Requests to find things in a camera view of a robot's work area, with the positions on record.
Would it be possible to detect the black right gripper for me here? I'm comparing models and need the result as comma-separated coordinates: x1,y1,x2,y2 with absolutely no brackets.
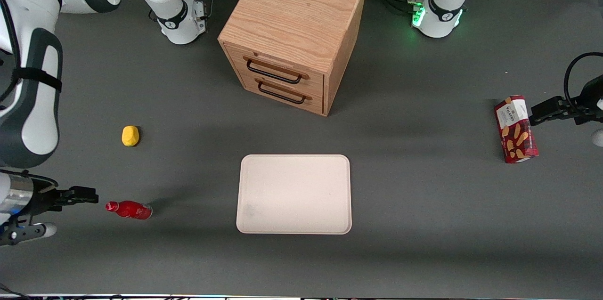
16,186,99,216

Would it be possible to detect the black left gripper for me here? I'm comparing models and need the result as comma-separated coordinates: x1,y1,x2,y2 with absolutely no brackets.
529,75,603,126

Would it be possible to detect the red coke bottle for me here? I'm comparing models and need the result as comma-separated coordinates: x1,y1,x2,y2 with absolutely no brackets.
105,200,153,220

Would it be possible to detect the white rectangular tray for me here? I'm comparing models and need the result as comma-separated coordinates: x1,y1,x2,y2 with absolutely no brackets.
236,154,353,235

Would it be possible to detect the red shortbread cookie box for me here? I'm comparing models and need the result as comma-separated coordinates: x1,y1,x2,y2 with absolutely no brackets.
494,95,539,164

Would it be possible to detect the yellow toy lemon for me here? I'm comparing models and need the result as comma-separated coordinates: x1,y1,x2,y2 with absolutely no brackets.
122,125,140,147

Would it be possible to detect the wooden two-drawer cabinet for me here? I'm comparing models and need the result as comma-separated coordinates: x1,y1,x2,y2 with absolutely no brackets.
218,0,368,117

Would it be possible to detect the black looped gripper cable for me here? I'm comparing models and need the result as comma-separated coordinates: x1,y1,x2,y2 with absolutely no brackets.
564,52,603,114

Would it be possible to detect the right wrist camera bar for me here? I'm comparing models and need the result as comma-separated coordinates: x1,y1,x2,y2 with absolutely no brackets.
0,222,57,247

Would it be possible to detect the black lower drawer handle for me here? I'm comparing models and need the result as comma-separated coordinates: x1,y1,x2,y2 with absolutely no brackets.
257,80,307,105

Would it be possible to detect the black drawer handle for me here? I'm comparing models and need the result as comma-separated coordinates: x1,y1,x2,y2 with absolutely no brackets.
257,80,307,105
245,57,303,85

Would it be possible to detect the black upper drawer handle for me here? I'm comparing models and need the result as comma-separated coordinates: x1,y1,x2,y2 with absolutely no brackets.
245,57,303,85

